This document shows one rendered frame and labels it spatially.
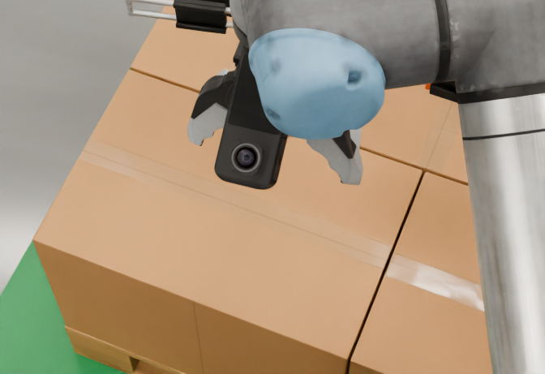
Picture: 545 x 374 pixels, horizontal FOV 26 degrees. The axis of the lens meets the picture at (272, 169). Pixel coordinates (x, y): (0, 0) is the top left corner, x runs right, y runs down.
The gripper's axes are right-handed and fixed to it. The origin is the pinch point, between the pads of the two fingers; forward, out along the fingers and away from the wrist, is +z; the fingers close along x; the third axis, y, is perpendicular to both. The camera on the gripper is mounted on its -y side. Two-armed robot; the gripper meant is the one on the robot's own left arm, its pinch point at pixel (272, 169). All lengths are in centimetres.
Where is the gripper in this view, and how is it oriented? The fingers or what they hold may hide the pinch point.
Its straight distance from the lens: 102.7
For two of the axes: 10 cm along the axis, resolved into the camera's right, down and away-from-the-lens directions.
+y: 2.9, -8.3, 4.8
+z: 0.0, 5.0, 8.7
